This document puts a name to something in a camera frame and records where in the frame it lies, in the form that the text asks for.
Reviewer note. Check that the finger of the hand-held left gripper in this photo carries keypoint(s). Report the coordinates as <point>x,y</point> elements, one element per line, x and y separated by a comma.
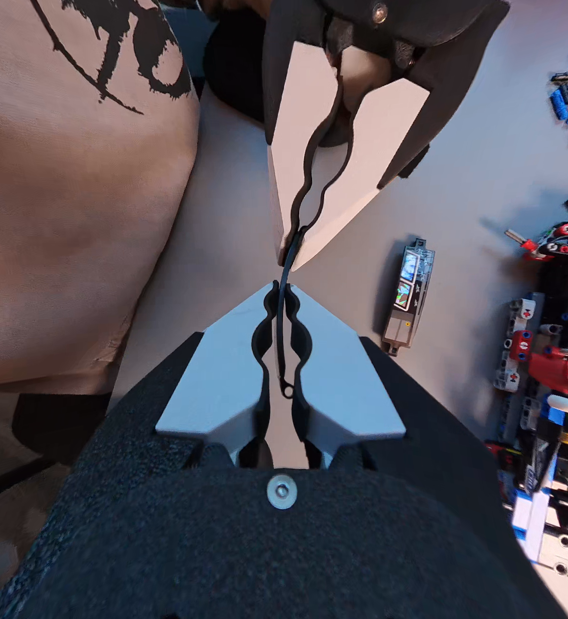
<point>390,140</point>
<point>298,121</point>

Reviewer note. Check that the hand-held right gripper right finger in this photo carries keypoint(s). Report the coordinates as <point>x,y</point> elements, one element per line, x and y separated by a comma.
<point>347,387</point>

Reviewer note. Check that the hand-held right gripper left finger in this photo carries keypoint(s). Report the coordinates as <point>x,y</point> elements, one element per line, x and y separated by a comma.
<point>216,387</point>

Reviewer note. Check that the red striped curved lego panel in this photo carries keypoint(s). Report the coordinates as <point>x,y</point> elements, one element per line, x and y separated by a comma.
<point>280,338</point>

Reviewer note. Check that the holographic window curved lego panel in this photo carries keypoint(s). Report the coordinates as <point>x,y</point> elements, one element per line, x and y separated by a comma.
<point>407,300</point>

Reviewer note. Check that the lego race car model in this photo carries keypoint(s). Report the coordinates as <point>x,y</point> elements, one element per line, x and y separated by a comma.
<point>564,300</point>

